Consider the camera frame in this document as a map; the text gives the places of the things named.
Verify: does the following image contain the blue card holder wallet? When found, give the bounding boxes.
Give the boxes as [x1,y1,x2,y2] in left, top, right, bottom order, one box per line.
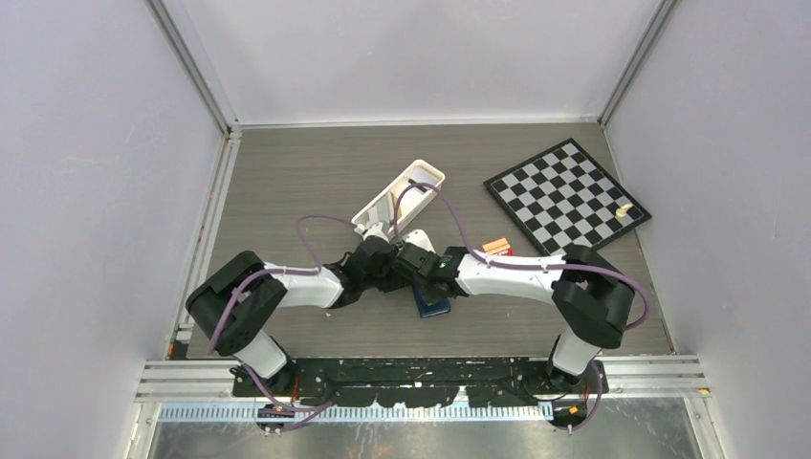
[412,287,451,319]

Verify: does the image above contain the white plastic tray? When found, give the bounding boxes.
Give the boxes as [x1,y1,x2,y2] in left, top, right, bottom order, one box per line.
[351,159,446,238]

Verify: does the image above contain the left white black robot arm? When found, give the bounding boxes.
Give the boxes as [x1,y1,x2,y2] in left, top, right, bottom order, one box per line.
[185,236,406,396]

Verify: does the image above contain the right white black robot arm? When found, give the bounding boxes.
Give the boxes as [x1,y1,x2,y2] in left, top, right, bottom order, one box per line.
[392,243,635,393]

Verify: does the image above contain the grey cards in tray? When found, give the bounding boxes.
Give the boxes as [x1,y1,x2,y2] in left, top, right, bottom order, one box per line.
[369,191,402,223]

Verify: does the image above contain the red orange card pack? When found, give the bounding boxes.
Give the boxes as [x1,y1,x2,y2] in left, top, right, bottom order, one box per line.
[482,237,514,256]

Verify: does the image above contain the silver card at tray end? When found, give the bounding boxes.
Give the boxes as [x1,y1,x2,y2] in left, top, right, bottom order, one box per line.
[408,167,442,186]

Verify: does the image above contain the black white chessboard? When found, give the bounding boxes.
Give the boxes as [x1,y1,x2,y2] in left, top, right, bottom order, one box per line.
[483,139,652,256]

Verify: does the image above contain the beige chess piece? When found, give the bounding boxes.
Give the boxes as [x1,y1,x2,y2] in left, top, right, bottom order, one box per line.
[615,204,634,218]

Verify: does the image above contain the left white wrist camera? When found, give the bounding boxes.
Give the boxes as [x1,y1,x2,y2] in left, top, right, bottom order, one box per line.
[359,221,390,244]

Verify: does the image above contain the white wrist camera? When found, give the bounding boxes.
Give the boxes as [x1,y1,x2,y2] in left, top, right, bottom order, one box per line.
[359,221,390,244]
[403,229,435,252]

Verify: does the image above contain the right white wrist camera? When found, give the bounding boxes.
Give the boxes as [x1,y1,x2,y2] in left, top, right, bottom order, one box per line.
[403,229,435,252]

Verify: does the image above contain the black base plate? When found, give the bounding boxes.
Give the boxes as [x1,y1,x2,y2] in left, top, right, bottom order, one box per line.
[230,357,608,408]

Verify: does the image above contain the aluminium frame rail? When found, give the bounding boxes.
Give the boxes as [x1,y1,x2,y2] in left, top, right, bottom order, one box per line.
[135,359,237,403]

